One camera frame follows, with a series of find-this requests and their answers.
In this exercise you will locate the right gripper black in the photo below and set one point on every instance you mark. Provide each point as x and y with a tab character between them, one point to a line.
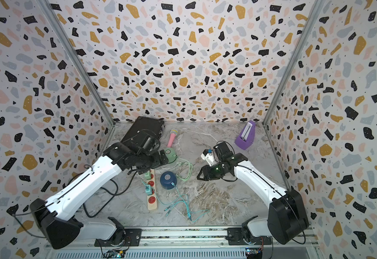
207	175

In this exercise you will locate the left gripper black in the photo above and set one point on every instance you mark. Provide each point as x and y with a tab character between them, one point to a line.
159	161

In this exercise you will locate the green USB charger plug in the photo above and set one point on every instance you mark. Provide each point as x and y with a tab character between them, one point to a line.
147	176

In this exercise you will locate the teal USB charger plug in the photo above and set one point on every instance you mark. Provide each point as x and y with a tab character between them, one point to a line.
149	190

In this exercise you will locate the beige red power strip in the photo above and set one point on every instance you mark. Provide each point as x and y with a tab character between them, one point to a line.
152	200

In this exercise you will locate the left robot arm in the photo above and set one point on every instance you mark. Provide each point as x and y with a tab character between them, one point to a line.
55	217

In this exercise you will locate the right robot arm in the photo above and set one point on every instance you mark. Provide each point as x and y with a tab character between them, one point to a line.
287	217

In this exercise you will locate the pink toy microphone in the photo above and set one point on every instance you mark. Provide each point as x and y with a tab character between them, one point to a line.
173	134

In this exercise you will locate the black hard case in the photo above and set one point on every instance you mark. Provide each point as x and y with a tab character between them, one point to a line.
144	130

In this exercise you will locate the purple metronome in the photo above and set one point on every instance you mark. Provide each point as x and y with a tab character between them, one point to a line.
246	138

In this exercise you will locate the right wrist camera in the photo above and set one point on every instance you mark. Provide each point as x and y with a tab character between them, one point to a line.
208	156

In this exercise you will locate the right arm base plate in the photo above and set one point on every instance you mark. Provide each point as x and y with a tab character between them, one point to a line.
240	236

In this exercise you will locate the aluminium front rail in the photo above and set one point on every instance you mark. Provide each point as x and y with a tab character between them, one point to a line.
204	242

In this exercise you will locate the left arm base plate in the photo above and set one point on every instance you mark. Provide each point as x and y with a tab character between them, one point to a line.
129	237

